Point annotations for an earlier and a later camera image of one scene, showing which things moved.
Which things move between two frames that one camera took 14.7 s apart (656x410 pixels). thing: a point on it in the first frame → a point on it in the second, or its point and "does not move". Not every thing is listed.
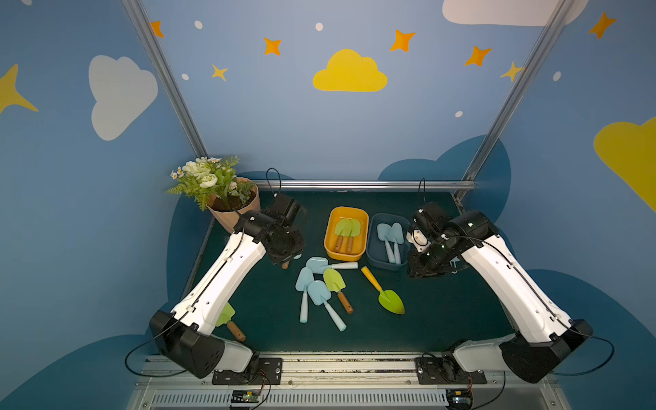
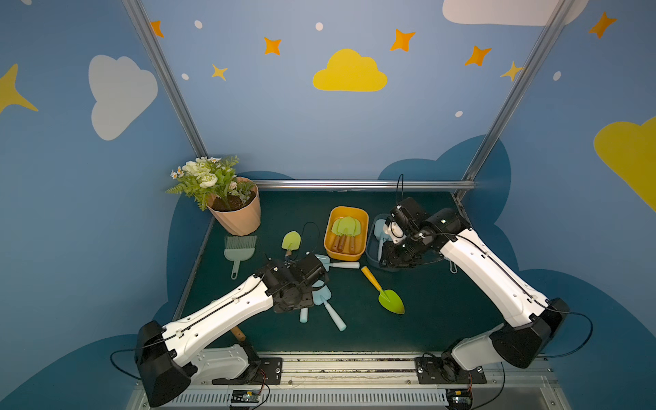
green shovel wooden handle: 336,283 → 347,227
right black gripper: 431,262 → 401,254
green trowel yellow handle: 387,298 does not move
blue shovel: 319,293 does not move
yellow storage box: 345,233 does not move
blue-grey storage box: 376,248 does not move
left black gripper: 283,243 → 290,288
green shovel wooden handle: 342,229 does not move
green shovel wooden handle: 356,229 does not move
